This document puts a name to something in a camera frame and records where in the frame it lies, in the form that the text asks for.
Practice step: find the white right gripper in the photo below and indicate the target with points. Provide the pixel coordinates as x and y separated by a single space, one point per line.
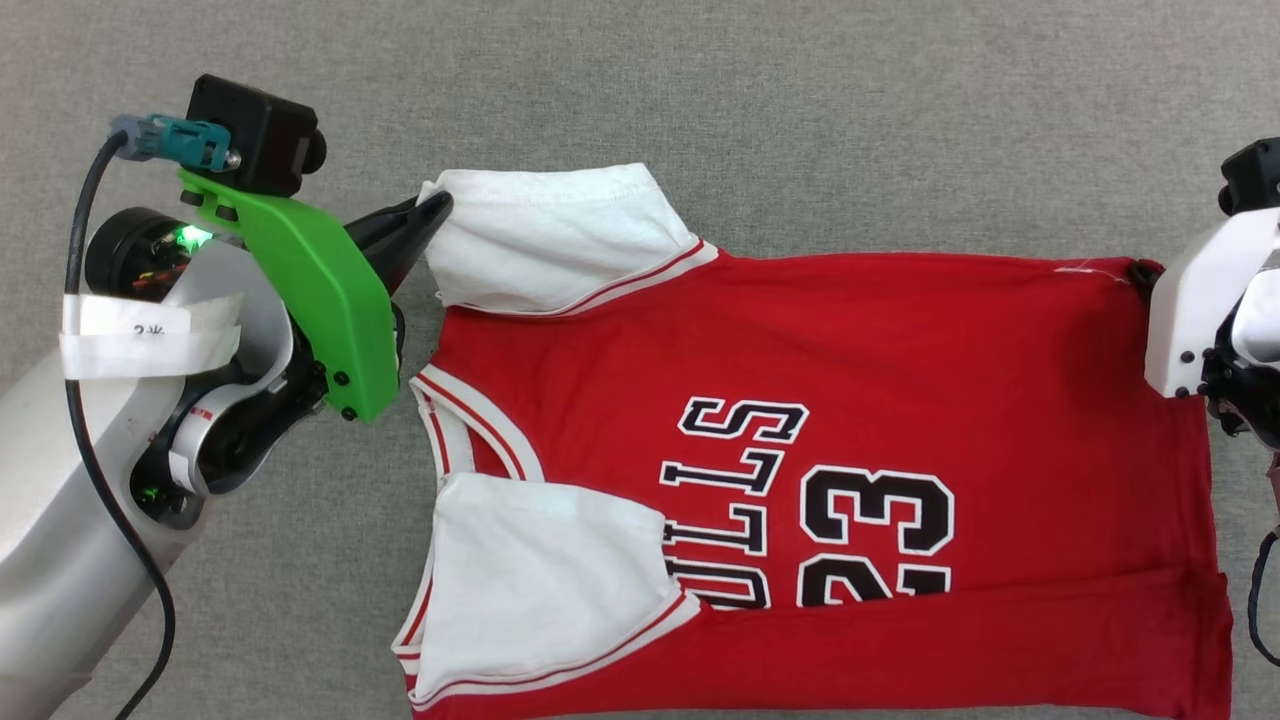
1190 310

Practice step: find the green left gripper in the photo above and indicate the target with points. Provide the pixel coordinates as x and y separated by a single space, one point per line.
330 290

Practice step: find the red and white basketball jersey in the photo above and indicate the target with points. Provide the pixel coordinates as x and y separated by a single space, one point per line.
900 350

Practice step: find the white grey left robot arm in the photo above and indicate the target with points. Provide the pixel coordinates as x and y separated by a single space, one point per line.
50 560

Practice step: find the white paper label tape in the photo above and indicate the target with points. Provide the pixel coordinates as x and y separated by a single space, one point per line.
140 340

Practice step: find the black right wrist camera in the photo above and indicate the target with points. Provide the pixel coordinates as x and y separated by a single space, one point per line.
1255 175

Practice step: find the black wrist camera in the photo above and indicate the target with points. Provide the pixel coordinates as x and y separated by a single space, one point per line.
250 130
1255 175

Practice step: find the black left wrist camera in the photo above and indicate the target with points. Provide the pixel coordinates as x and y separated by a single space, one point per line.
250 130

